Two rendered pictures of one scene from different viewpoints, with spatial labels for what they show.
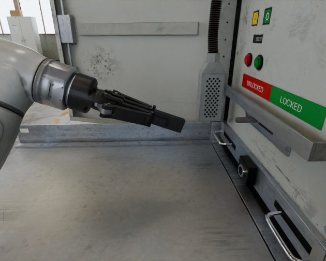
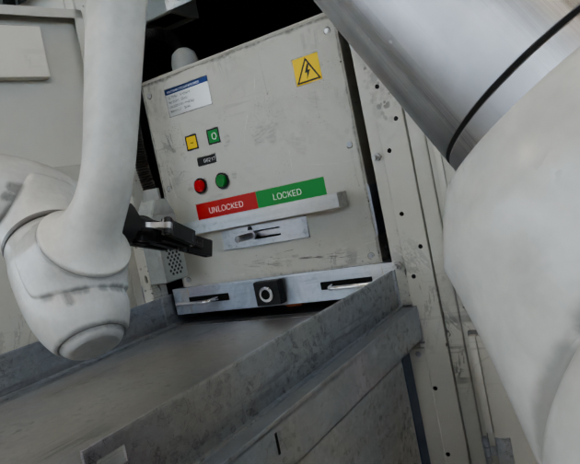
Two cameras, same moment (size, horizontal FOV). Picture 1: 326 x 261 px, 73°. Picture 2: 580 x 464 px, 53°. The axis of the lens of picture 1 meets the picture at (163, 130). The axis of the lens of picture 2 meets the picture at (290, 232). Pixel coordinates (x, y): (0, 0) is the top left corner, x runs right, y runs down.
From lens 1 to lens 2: 0.79 m
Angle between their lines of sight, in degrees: 58
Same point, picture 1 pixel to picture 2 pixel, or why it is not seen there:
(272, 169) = (297, 265)
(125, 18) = not seen: outside the picture
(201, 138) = (157, 327)
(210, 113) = (175, 267)
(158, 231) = not seen: hidden behind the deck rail
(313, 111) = (313, 185)
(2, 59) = (56, 176)
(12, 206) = (72, 435)
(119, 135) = (40, 366)
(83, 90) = (132, 210)
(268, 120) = (284, 209)
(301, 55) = (278, 153)
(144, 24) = not seen: outside the picture
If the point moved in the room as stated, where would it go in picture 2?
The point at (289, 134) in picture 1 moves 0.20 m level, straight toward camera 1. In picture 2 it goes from (313, 203) to (372, 191)
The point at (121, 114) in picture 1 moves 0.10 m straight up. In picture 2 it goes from (179, 230) to (165, 167)
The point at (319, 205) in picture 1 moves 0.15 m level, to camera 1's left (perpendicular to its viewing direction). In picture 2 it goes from (355, 246) to (316, 261)
